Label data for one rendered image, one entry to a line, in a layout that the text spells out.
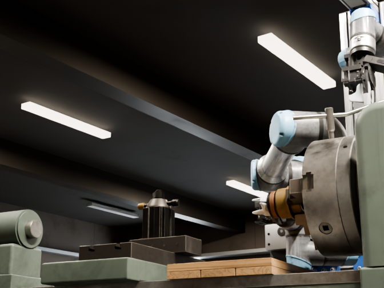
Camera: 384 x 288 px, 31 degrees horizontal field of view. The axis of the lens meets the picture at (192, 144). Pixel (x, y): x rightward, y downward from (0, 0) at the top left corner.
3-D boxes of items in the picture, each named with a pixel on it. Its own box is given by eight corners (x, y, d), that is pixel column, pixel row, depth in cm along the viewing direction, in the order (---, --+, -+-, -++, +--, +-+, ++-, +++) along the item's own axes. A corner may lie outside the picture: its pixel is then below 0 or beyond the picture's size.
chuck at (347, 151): (388, 251, 194) (375, 139, 198) (358, 259, 167) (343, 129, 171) (376, 252, 196) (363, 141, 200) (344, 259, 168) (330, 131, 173)
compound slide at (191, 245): (201, 255, 216) (201, 239, 218) (185, 251, 208) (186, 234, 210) (146, 259, 226) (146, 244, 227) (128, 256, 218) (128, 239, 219)
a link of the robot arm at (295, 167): (325, 190, 257) (323, 154, 261) (289, 188, 255) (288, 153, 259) (316, 197, 268) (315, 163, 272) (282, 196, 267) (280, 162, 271)
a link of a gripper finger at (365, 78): (365, 100, 198) (365, 75, 202) (371, 99, 197) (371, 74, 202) (360, 91, 195) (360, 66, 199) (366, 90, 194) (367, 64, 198)
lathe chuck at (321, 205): (376, 252, 196) (363, 141, 200) (344, 259, 168) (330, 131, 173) (345, 254, 200) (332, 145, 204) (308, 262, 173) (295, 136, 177)
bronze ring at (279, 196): (307, 187, 196) (276, 192, 200) (295, 180, 188) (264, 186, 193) (310, 220, 193) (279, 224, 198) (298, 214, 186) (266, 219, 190)
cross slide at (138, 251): (205, 274, 225) (205, 260, 227) (131, 258, 189) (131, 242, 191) (157, 277, 234) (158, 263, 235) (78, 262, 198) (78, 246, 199)
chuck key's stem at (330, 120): (330, 150, 187) (325, 107, 188) (327, 150, 189) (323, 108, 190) (338, 149, 187) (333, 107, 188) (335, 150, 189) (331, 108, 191)
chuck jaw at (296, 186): (328, 185, 185) (313, 172, 176) (329, 203, 184) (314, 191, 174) (290, 190, 191) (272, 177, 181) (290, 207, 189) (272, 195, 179)
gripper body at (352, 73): (349, 97, 206) (350, 64, 212) (378, 92, 202) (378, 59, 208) (340, 83, 200) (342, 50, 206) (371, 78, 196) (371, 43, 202)
